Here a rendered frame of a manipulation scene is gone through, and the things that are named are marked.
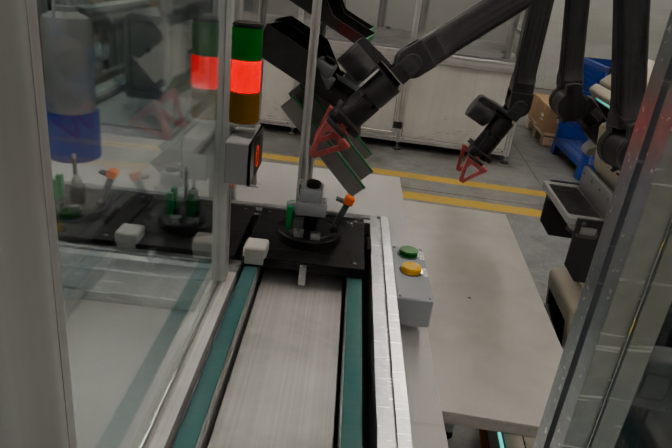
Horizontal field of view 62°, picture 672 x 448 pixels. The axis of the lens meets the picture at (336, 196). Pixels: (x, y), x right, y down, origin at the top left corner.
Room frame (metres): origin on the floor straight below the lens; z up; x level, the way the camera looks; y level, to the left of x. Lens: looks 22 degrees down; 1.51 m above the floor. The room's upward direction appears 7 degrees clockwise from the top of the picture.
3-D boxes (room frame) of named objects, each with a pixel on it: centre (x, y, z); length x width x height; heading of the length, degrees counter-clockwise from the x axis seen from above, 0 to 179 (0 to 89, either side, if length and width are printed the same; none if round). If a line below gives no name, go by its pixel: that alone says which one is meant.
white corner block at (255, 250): (0.98, 0.15, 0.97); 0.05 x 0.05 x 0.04; 0
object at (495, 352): (1.18, -0.15, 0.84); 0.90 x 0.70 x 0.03; 176
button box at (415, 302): (1.00, -0.17, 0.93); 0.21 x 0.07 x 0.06; 0
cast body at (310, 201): (1.08, 0.06, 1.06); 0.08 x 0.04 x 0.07; 90
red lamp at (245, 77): (0.89, 0.17, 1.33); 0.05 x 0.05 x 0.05
